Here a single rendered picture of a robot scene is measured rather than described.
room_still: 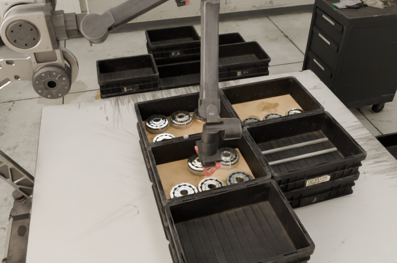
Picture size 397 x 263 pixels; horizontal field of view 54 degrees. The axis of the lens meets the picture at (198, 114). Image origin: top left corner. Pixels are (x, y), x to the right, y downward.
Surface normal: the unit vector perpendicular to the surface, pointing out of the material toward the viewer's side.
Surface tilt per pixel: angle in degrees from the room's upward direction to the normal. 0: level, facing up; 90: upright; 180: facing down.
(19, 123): 0
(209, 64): 55
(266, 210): 0
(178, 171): 0
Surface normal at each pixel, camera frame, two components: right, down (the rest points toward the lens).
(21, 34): 0.25, 0.58
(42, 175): 0.00, -0.79
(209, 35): 0.15, 0.03
